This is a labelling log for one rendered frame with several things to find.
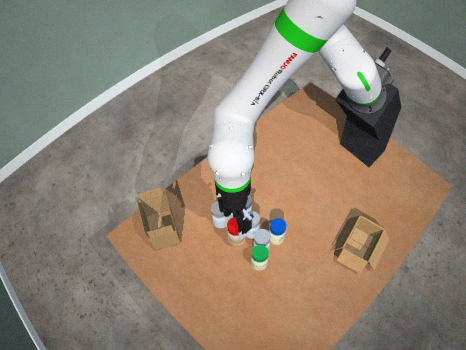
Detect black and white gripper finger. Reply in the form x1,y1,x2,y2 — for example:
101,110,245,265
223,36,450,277
231,209,254,240
218,198,233,227

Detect white bottle with red cap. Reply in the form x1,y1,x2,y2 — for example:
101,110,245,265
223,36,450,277
227,217,245,246

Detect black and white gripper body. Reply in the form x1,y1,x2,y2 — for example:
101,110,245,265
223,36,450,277
220,197,248,215

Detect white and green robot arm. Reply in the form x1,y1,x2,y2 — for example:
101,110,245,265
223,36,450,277
208,0,394,203

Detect white bottle with grey cap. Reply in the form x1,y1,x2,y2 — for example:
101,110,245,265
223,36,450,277
211,201,226,228
253,229,271,250

